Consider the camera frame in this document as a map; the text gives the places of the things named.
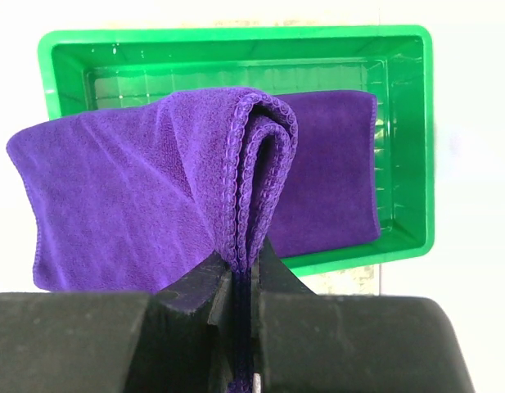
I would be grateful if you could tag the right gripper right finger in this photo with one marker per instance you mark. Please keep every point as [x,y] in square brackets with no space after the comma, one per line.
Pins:
[284,334]

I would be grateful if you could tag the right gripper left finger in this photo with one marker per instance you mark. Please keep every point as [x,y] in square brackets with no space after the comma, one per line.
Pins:
[204,294]

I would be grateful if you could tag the purple towel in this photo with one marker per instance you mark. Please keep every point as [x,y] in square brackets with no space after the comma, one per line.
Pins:
[329,198]
[135,198]

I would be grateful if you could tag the folded purple towel in tray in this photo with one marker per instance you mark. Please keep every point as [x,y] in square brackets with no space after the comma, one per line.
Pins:
[329,198]

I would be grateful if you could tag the green plastic tray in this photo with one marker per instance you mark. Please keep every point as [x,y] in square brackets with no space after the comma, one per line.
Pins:
[85,70]

